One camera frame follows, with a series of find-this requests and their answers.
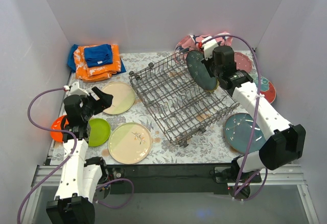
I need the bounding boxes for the pink navy patterned cloth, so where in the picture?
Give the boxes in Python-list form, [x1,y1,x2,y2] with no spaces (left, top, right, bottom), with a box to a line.
[173,32,233,56]

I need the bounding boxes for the blue folded towel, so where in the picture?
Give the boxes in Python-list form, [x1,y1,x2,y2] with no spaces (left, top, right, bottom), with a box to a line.
[67,44,126,74]

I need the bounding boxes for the cream green plate lower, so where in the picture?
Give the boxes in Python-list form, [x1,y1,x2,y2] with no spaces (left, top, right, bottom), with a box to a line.
[108,122,152,164]

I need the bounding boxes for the floral patterned table mat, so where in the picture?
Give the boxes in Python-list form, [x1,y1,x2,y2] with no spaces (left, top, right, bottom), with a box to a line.
[48,52,246,166]

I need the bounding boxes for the orange white patterned cloth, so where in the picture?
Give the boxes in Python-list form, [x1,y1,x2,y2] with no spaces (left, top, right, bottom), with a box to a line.
[73,44,122,82]

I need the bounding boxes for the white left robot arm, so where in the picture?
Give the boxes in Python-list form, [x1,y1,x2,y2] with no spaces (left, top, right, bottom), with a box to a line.
[46,86,113,223]

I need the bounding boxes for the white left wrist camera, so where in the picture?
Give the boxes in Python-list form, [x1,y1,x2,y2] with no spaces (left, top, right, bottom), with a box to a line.
[63,81,89,96]

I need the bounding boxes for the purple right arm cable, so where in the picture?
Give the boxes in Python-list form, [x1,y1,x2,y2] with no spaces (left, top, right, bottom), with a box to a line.
[211,35,269,201]

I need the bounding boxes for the red teal floral plate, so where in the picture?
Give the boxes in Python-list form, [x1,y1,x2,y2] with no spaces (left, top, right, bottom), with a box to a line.
[260,76,276,104]

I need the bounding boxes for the plain lime green plate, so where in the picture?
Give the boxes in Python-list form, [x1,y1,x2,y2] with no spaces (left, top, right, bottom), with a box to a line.
[88,118,111,147]

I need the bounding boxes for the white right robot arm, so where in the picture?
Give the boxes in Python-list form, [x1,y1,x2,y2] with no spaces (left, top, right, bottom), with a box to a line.
[203,46,306,182]

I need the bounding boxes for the orange plastic plate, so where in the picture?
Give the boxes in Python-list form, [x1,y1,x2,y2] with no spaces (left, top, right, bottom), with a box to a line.
[50,115,68,143]

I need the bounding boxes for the cream green plate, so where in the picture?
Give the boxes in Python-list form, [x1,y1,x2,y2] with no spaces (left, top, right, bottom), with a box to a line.
[108,122,152,164]
[102,82,135,115]

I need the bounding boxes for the pink polka dot plate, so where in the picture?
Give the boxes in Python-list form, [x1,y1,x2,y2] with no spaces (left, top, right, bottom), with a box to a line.
[235,52,252,73]

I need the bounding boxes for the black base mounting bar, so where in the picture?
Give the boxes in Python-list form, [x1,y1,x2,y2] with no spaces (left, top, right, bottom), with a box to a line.
[97,161,240,195]

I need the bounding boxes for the green polka dot plate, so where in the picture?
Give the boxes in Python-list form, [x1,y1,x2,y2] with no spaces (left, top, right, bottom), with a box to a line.
[206,81,219,93]

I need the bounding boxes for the cream green plate upper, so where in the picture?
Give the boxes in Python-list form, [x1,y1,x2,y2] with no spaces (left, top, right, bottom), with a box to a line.
[102,82,135,115]

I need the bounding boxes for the dark blue floral plate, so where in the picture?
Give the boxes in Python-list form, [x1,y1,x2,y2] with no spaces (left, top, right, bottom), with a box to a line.
[223,113,266,154]
[186,50,218,90]

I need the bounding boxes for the grey wire dish rack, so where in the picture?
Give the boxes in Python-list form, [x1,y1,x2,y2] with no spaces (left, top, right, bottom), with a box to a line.
[129,50,239,147]

